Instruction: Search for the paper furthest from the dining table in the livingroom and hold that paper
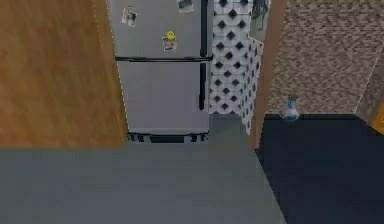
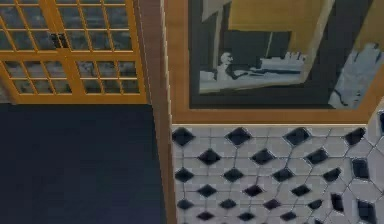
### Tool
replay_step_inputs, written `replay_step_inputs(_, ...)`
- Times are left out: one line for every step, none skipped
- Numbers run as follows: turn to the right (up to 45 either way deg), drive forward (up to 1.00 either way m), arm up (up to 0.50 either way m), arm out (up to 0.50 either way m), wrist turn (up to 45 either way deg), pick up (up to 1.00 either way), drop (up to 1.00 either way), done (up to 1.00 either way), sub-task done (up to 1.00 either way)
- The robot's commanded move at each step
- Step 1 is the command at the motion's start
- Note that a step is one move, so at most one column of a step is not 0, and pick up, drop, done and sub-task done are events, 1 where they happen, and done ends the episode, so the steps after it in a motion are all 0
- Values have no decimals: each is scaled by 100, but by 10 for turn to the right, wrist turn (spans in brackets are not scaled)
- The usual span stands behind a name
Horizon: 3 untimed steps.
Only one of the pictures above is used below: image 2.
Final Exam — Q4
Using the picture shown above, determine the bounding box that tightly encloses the orange lattice glass door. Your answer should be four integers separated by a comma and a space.
0, 0, 148, 105

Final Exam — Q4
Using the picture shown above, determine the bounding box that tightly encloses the dark framed wall picture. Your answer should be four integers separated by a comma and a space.
187, 0, 384, 111

